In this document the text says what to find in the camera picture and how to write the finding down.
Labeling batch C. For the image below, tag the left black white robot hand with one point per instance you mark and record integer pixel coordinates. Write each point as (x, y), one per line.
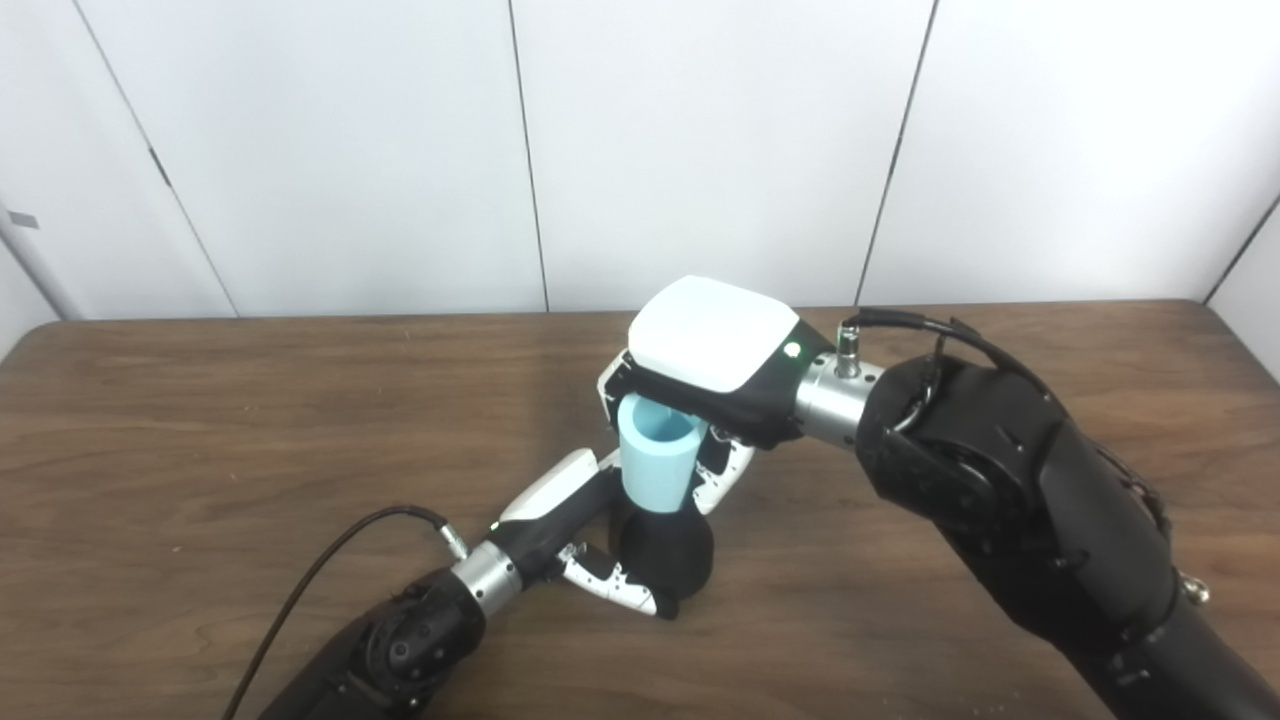
(545, 505)

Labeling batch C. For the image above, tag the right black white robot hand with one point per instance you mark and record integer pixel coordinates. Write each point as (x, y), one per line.
(720, 350)

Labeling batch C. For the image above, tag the black flared nozzle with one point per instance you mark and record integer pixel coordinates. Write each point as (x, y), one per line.
(665, 555)

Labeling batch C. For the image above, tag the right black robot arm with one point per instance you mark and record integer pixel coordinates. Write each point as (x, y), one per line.
(1030, 500)

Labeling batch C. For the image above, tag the white wall corner post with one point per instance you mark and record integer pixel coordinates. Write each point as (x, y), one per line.
(30, 260)

